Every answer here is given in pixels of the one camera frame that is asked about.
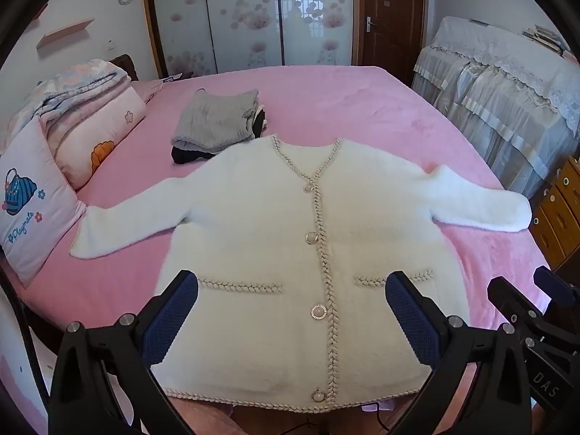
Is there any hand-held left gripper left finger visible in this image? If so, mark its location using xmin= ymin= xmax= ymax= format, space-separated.
xmin=47 ymin=270 xmax=200 ymax=435

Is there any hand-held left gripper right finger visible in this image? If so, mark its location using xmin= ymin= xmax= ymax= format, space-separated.
xmin=384 ymin=271 xmax=538 ymax=435

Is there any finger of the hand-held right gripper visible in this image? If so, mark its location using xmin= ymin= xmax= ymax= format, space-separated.
xmin=534 ymin=266 xmax=580 ymax=314
xmin=488 ymin=275 xmax=552 ymax=341

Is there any white fluffy cardigan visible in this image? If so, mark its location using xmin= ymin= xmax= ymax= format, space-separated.
xmin=69 ymin=133 xmax=532 ymax=415

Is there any wooden drawer cabinet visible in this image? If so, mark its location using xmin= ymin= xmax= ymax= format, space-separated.
xmin=528 ymin=154 xmax=580 ymax=275

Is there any black folded garment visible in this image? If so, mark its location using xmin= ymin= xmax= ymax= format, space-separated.
xmin=171 ymin=108 xmax=269 ymax=165

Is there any white pillow with bag print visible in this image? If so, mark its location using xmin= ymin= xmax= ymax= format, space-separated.
xmin=0 ymin=115 xmax=88 ymax=288

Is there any lace-covered furniture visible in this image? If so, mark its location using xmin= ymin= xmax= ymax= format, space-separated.
xmin=411 ymin=16 xmax=580 ymax=191

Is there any grey folded sweater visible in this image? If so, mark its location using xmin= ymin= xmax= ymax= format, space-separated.
xmin=171 ymin=88 xmax=261 ymax=154

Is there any pink pillow orange print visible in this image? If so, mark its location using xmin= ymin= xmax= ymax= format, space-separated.
xmin=40 ymin=85 xmax=148 ymax=191

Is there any pink bed blanket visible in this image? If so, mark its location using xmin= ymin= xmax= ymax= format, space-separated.
xmin=18 ymin=64 xmax=551 ymax=418

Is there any stack of books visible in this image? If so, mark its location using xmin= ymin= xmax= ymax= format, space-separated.
xmin=521 ymin=25 xmax=569 ymax=53

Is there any dark wooden headboard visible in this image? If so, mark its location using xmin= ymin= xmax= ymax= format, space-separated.
xmin=109 ymin=54 xmax=139 ymax=83

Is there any floral folded quilt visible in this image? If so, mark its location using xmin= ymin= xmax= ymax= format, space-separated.
xmin=0 ymin=58 xmax=132 ymax=146

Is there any wardrobe with floral sliding doors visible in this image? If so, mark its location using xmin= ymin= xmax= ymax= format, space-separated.
xmin=140 ymin=0 xmax=361 ymax=78

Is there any beige wall shelf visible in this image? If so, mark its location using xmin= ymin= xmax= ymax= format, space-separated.
xmin=36 ymin=18 xmax=95 ymax=50

